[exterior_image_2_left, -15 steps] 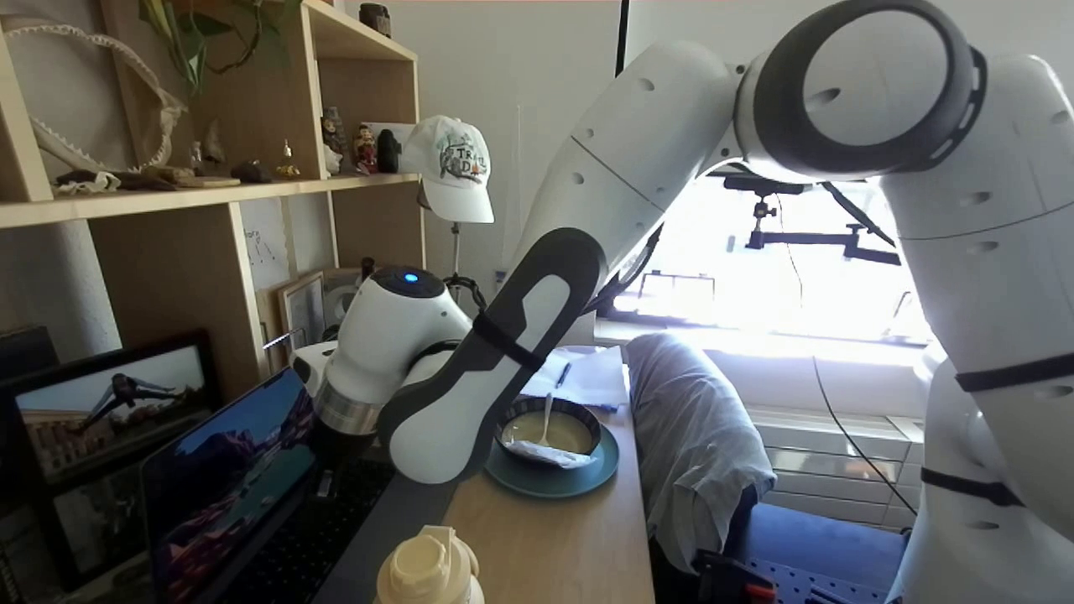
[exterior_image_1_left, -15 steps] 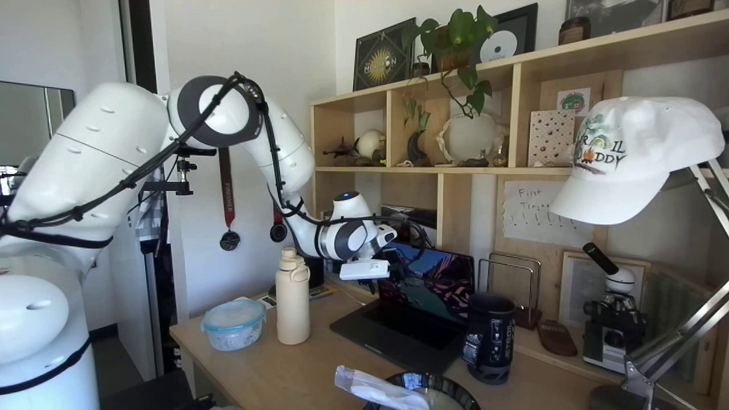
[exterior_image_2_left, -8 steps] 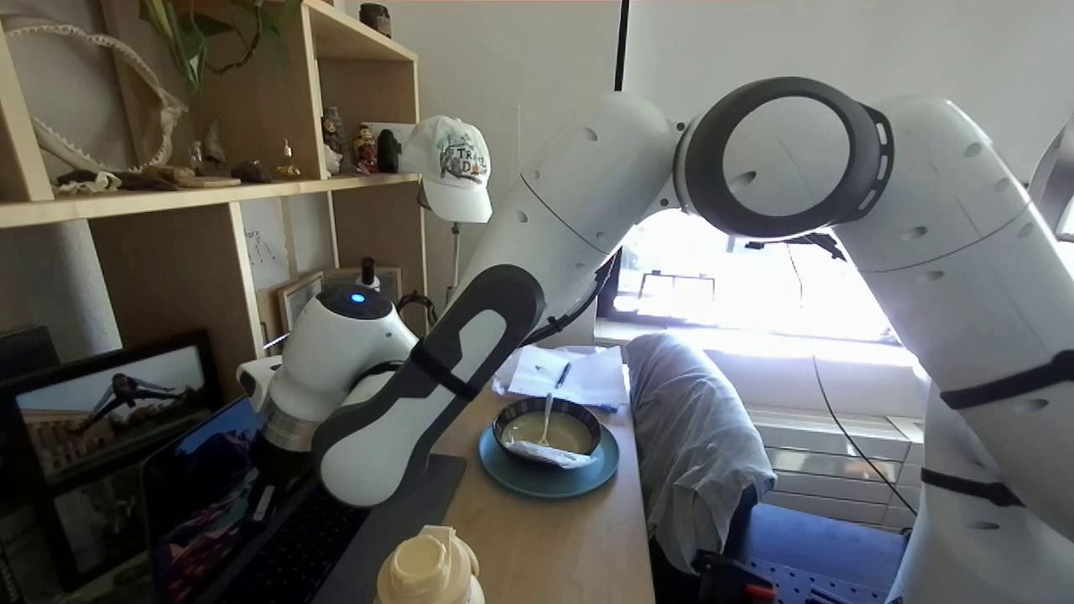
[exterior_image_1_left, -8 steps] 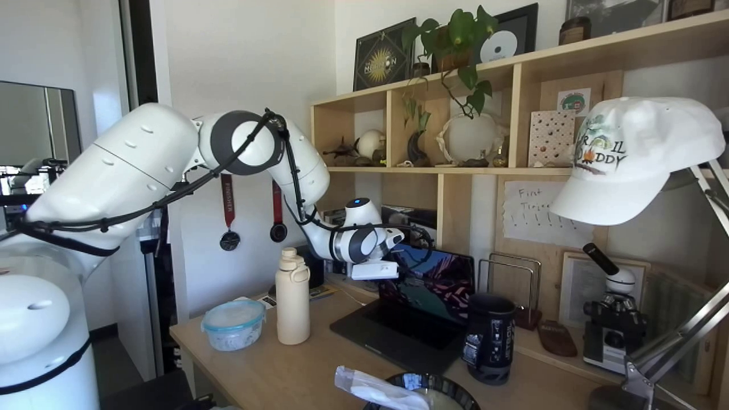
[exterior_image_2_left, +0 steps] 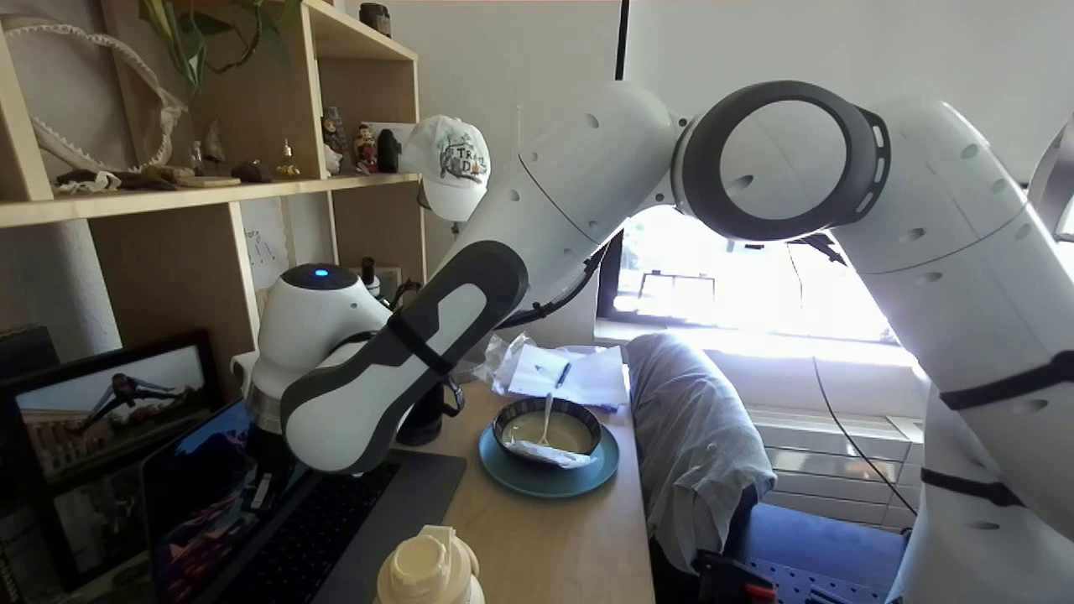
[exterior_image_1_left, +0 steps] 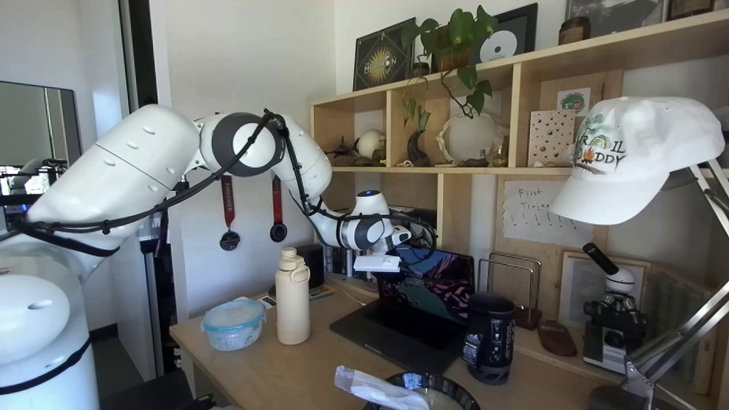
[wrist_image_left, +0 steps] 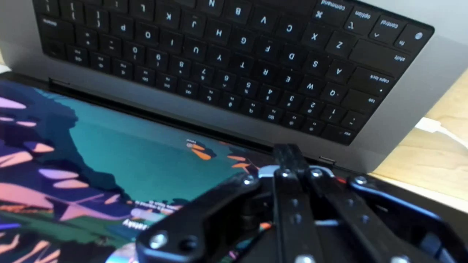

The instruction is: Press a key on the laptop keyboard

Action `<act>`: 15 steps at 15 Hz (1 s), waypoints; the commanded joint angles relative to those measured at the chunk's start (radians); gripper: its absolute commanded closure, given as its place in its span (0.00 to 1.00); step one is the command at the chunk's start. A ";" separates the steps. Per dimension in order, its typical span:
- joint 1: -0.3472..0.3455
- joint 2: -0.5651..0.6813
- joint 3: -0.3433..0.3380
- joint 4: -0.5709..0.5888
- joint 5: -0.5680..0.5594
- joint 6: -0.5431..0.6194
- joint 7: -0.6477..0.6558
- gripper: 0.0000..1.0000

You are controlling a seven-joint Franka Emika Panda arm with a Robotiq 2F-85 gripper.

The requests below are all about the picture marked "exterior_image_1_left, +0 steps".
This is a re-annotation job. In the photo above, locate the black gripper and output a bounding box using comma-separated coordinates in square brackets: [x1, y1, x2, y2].
[391, 220, 441, 268]

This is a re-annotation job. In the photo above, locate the grey laptop with black keyboard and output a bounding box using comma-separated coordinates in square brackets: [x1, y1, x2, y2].
[329, 246, 478, 376]

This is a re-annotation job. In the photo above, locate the wooden shelf unit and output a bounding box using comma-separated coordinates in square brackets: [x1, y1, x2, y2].
[307, 7, 729, 384]

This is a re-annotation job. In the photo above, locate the small plant in dark vase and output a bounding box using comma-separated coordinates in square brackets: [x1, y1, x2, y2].
[402, 97, 436, 168]

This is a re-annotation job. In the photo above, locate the small black speaker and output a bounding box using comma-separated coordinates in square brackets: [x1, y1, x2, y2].
[294, 240, 329, 291]

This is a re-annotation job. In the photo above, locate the white round shell ornament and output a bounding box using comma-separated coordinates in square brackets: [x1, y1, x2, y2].
[354, 128, 391, 162]

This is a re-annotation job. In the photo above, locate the white round vase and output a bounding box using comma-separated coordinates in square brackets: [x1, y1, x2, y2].
[437, 112, 509, 168]

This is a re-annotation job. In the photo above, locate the white sketch paper sheet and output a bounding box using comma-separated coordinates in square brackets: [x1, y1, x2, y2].
[500, 178, 569, 251]

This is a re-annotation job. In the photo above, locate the black mug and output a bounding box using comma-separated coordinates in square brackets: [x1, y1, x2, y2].
[460, 291, 520, 386]

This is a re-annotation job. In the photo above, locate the cream plastic bottle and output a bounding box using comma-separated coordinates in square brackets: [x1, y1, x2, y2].
[273, 246, 314, 348]

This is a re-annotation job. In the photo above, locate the white crumpled napkin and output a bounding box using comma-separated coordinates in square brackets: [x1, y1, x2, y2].
[334, 361, 433, 410]

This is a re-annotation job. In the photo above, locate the dark bowl with soup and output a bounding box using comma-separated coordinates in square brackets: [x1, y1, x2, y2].
[363, 368, 484, 410]

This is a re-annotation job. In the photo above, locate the brown leather case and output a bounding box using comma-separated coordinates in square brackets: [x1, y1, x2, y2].
[536, 320, 582, 359]

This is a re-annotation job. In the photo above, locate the polka dot card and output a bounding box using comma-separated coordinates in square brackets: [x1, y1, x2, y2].
[527, 106, 582, 170]

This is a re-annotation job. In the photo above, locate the black framed square artwork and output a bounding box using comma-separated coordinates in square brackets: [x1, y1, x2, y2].
[351, 16, 419, 92]

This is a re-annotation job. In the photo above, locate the clear container with blue lid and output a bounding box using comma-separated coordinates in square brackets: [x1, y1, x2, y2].
[198, 293, 269, 354]

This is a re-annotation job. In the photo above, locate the green trailing plant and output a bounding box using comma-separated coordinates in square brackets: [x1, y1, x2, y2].
[398, 4, 501, 120]

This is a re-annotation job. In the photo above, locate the small card with green print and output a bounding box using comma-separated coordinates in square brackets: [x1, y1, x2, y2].
[555, 83, 594, 115]

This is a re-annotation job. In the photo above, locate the black and white microscope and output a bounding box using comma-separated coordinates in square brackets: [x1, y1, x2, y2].
[580, 240, 649, 376]

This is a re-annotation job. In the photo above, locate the black framed white disc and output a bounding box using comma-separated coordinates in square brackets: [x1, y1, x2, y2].
[476, 0, 540, 66]

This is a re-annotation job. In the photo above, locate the white printed baseball cap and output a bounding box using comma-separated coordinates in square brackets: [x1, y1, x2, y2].
[550, 92, 729, 227]

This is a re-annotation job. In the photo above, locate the dark jar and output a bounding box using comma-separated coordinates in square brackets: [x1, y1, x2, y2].
[556, 16, 594, 47]

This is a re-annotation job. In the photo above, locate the silver desk lamp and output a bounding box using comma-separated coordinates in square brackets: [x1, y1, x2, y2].
[588, 160, 729, 410]

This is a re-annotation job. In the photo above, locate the metal wire stand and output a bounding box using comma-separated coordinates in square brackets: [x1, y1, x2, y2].
[474, 251, 547, 330]

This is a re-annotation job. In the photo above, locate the red handled measuring spoon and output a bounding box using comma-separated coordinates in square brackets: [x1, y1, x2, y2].
[216, 173, 245, 253]
[267, 173, 293, 246]

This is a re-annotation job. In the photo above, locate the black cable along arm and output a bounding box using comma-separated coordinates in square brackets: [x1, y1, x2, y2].
[0, 106, 363, 259]

